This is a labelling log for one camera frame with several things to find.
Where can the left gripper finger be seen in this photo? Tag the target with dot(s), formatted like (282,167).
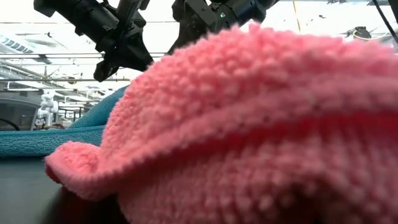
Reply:
(138,59)
(107,67)

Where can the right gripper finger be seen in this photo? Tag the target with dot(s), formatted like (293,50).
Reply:
(183,37)

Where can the blue towel with white tag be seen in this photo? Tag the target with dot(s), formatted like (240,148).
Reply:
(46,141)

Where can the pink microfiber towel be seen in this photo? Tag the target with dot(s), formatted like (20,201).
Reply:
(248,124)

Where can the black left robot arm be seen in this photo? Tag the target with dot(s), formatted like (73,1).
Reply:
(62,12)

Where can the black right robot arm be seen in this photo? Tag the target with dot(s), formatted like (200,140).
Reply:
(245,11)

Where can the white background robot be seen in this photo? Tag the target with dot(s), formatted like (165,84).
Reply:
(46,105)

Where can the grey machine cabinet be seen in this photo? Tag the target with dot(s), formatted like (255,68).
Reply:
(18,112)

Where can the black ceiling device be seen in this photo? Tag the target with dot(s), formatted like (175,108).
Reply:
(360,32)

